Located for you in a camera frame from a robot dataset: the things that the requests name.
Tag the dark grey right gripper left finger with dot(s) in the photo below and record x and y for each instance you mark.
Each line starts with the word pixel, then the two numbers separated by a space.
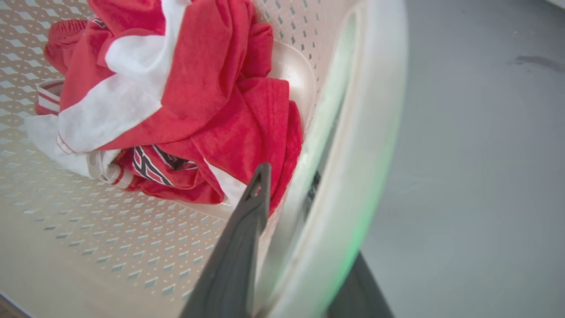
pixel 234 256

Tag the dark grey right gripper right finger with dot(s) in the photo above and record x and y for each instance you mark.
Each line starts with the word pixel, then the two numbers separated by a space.
pixel 362 296

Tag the white perforated plastic laundry basket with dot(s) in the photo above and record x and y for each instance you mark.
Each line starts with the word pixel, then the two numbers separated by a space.
pixel 110 238

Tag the red and white jersey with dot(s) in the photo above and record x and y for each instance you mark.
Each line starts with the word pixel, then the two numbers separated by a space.
pixel 207 97

